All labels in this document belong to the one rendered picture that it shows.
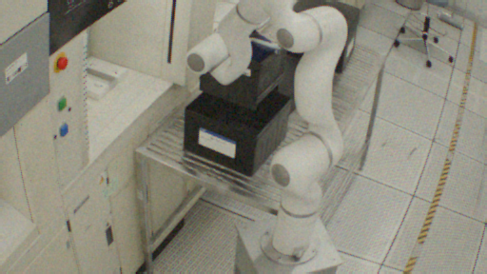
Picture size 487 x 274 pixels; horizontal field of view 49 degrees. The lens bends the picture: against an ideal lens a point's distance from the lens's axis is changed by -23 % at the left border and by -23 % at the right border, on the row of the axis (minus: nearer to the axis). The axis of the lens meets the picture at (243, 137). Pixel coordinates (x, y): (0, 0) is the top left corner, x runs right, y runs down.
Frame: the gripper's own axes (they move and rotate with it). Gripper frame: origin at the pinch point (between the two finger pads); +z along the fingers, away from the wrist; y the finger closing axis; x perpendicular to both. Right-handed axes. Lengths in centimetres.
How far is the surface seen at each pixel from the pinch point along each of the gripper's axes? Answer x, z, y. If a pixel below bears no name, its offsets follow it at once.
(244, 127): -48.2, 8.2, -1.3
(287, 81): -39, 32, 4
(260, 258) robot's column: -49, -47, 34
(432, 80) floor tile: -125, 240, 45
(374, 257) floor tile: -126, 44, 60
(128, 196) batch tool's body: -70, -29, -30
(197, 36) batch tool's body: -18.5, 11.5, -25.7
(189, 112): -32.4, -14.4, -11.3
